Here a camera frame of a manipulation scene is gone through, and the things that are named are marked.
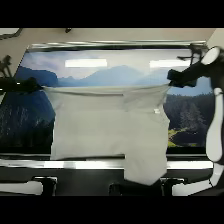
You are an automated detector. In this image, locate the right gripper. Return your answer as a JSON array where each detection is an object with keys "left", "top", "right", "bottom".
[{"left": 166, "top": 68, "right": 198, "bottom": 89}]

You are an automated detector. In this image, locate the white T-shirt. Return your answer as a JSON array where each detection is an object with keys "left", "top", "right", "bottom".
[{"left": 42, "top": 83, "right": 172, "bottom": 187}]

